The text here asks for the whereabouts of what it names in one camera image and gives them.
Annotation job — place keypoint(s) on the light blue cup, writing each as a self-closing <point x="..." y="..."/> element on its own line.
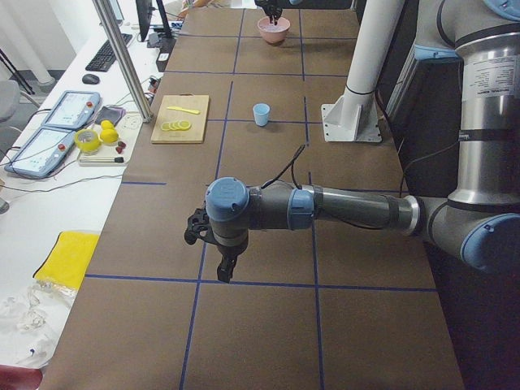
<point x="261" y="113"/>

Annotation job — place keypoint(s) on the teach pendant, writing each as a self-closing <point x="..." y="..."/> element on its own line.
<point x="42" y="153"/>
<point x="73" y="110"/>

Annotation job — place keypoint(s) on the yellow plastic knife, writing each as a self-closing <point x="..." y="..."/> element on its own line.
<point x="185" y="110"/>

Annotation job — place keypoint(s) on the black keyboard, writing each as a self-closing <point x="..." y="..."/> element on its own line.
<point x="102" y="60"/>

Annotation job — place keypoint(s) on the wooden cutting board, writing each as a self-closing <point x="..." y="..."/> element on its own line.
<point x="196" y="134"/>

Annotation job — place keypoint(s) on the dark wallet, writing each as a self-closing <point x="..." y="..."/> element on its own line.
<point x="111" y="113"/>

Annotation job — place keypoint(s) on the black handled tool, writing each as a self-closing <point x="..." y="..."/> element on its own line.
<point x="101" y="160"/>

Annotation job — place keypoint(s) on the yellow cloth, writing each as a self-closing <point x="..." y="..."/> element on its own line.
<point x="68" y="260"/>

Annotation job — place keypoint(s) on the clear plastic bag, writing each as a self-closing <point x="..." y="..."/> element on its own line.
<point x="32" y="322"/>

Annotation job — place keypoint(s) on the red chair back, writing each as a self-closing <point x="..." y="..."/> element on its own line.
<point x="20" y="378"/>

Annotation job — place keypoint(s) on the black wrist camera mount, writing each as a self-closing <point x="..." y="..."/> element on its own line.
<point x="198" y="228"/>

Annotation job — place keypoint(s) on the white mounting pole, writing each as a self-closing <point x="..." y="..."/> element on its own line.
<point x="353" y="117"/>

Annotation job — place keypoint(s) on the black computer mouse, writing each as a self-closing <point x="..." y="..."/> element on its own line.
<point x="90" y="79"/>

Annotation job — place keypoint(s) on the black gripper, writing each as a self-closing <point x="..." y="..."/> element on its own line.
<point x="230" y="251"/>
<point x="273" y="8"/>

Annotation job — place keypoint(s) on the white tray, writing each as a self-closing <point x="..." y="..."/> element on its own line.
<point x="103" y="147"/>

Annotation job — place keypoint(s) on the strawberries on tray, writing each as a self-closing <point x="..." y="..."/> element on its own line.
<point x="120" y="147"/>

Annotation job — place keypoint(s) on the lower teach pendant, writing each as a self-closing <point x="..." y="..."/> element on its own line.
<point x="42" y="153"/>

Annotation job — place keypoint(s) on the pink bowl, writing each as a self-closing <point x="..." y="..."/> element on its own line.
<point x="273" y="33"/>

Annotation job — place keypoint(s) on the lemon slices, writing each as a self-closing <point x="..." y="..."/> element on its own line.
<point x="175" y="126"/>

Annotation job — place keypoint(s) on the upper teach pendant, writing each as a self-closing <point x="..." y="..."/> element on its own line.
<point x="73" y="110"/>

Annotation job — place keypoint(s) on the yellow tape roll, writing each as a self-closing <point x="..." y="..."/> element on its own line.
<point x="87" y="140"/>

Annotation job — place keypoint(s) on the aluminium frame post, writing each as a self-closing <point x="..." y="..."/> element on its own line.
<point x="114" y="36"/>

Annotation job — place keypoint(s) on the whole yellow lemon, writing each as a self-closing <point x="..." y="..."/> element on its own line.
<point x="109" y="136"/>

